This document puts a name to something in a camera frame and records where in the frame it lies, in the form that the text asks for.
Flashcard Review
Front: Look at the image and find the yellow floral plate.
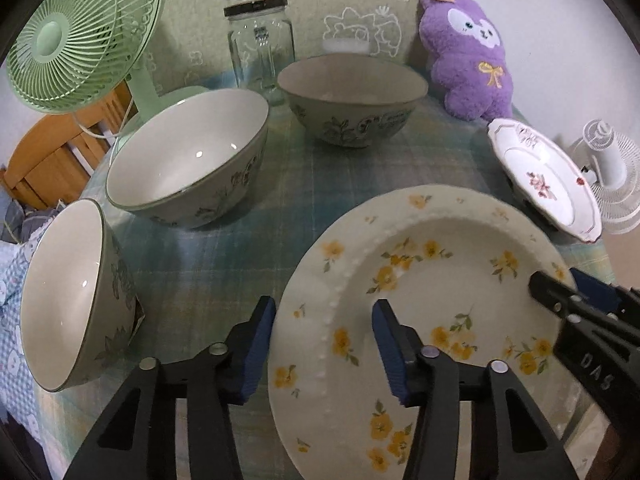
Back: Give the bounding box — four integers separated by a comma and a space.
267, 185, 581, 480

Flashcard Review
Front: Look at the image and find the clear cotton swab container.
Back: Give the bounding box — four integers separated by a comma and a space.
322, 39, 373, 57

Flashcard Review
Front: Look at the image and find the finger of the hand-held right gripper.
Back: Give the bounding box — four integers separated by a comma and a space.
529, 270, 640, 411
570, 267, 640, 326

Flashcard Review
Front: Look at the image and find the white plate with red print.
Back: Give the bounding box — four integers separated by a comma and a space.
487, 117, 603, 245

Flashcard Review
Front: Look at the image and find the blue checked blanket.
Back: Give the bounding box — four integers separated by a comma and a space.
0, 195, 56, 441

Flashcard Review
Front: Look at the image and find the white standing fan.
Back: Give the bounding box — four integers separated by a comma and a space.
567, 119, 640, 235

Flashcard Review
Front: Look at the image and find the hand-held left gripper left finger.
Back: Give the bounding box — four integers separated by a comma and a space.
62, 296, 277, 480

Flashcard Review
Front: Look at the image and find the green desk fan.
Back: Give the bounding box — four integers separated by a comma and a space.
6, 0, 211, 131

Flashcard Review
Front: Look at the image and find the wooden bed headboard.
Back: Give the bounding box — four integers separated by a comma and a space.
0, 80, 136, 211

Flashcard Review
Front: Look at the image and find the glass jar with black lid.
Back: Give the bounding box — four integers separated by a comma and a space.
223, 0, 296, 106

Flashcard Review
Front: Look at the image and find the purple plush toy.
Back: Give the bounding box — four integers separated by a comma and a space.
417, 0, 516, 122

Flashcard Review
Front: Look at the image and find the grey-green floral bowl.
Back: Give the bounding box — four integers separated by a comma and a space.
105, 88, 271, 230
19, 198, 146, 393
276, 54, 430, 150

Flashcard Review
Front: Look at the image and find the white fan cable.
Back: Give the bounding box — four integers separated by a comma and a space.
74, 95, 128, 142

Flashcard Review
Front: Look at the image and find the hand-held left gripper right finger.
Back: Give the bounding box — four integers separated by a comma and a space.
371, 298, 581, 480

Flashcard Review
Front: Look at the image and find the plaid tablecloth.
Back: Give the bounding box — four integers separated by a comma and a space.
50, 67, 616, 480

